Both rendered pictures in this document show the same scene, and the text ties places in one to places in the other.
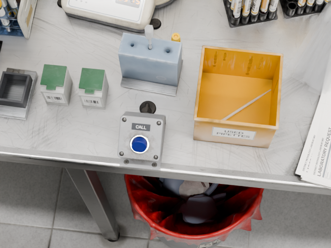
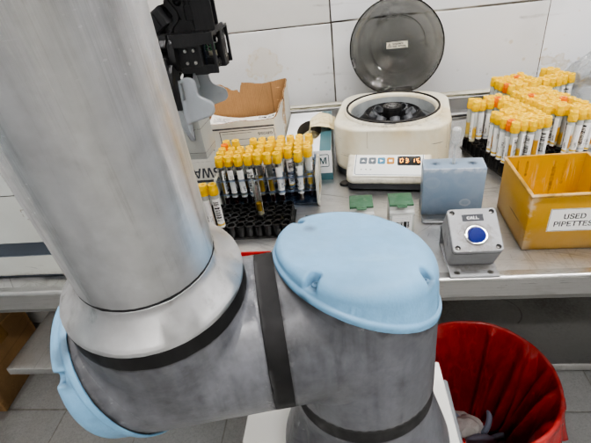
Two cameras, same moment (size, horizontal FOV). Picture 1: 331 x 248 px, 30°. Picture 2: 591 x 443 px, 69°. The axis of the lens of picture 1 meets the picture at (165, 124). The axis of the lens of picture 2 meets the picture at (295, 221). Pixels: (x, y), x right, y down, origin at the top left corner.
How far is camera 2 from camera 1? 0.65 m
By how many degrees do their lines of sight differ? 35
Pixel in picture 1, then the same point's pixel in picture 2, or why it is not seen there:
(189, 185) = (462, 424)
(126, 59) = (431, 177)
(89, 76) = (397, 197)
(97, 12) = (383, 174)
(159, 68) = (465, 183)
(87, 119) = not seen: hidden behind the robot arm
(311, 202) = not seen: outside the picture
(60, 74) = (368, 199)
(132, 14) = (415, 170)
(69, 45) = not seen: hidden behind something
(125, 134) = (456, 227)
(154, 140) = (492, 229)
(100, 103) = (411, 225)
